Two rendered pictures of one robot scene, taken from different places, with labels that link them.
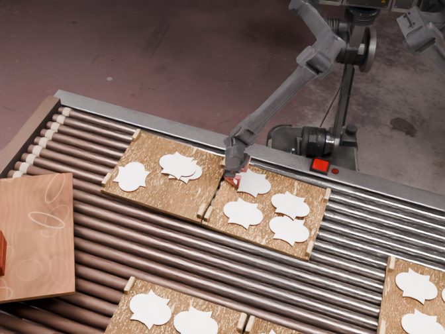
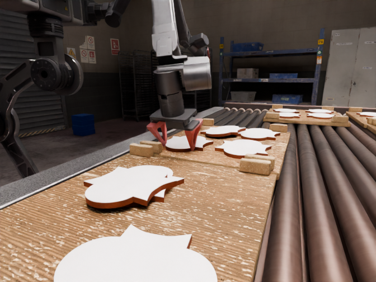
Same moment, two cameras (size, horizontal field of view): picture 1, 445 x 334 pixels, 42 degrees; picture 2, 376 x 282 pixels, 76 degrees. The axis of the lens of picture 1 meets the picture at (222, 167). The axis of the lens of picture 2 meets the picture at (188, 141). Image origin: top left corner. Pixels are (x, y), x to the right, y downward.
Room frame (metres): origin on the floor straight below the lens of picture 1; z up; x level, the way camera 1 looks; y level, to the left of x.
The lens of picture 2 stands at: (1.40, 0.52, 1.12)
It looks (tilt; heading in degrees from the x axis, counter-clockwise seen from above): 15 degrees down; 279
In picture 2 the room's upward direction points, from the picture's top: straight up
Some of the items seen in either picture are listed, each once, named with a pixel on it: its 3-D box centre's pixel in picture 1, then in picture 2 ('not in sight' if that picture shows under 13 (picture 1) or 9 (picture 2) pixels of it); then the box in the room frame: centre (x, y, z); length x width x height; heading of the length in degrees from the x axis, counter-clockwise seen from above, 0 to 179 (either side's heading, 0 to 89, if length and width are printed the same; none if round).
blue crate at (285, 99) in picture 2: not in sight; (287, 98); (0.23, -4.53, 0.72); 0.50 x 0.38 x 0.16; 152
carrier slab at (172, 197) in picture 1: (167, 174); (141, 208); (1.52, 0.21, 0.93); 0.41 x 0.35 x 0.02; 75
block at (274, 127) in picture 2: (309, 248); (278, 127); (1.22, -0.34, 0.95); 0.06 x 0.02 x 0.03; 164
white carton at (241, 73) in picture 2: not in sight; (247, 74); (1.00, -4.82, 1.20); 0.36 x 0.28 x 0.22; 147
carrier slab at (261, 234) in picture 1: (268, 207); (224, 142); (1.40, -0.19, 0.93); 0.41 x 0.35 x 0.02; 74
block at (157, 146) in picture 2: not in sight; (150, 146); (1.59, -0.04, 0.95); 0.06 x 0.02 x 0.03; 164
